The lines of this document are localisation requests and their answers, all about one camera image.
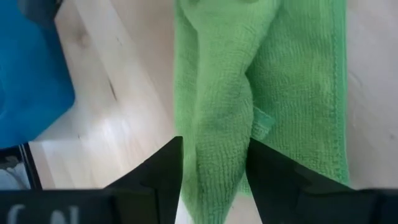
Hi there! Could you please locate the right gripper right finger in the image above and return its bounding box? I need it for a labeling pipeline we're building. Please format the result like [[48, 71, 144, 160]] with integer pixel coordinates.
[[245, 138, 355, 224]]

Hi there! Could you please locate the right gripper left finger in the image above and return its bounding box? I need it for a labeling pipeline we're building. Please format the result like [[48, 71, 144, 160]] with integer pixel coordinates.
[[104, 136, 184, 224]]

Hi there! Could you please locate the green microfiber towel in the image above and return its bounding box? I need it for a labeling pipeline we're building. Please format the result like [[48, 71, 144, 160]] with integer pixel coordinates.
[[172, 0, 351, 224]]

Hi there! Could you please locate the blue plastic tray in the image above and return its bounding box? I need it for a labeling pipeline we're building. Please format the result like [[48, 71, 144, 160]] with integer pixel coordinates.
[[0, 0, 76, 149]]

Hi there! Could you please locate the black aluminium table frame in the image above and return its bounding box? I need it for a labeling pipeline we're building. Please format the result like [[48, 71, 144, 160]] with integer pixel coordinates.
[[18, 142, 43, 190]]

